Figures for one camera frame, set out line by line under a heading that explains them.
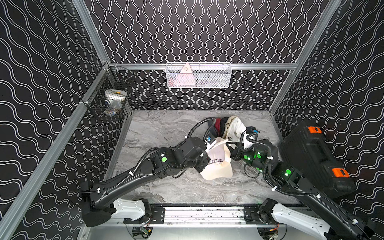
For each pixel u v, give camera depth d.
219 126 0.98
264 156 0.47
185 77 0.90
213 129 0.99
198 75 1.30
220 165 0.77
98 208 0.38
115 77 0.98
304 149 0.76
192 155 0.47
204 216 0.76
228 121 0.94
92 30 0.76
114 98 0.82
